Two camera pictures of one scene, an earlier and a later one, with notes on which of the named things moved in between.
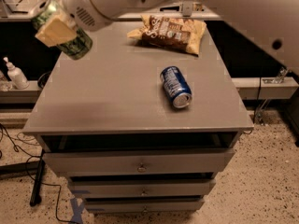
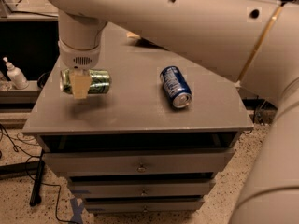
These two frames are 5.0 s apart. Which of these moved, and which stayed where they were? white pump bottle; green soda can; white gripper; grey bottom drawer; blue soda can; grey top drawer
Moved: white gripper; green soda can
Stayed: grey bottom drawer; white pump bottle; grey top drawer; blue soda can
